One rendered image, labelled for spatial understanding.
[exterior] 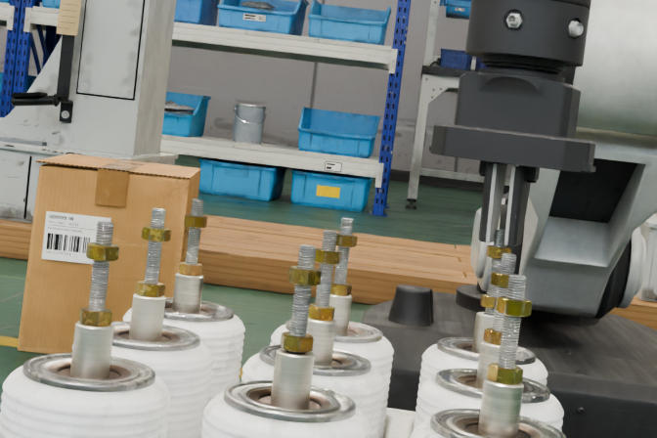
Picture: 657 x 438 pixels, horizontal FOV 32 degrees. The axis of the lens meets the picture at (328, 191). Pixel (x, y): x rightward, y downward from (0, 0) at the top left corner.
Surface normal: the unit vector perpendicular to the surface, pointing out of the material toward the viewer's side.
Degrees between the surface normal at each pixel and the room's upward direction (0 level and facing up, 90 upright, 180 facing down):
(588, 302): 135
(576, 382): 46
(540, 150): 90
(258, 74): 90
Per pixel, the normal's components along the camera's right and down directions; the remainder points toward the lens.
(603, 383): 0.03, -0.65
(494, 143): -0.38, 0.02
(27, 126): -0.07, 0.05
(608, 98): -0.13, 0.60
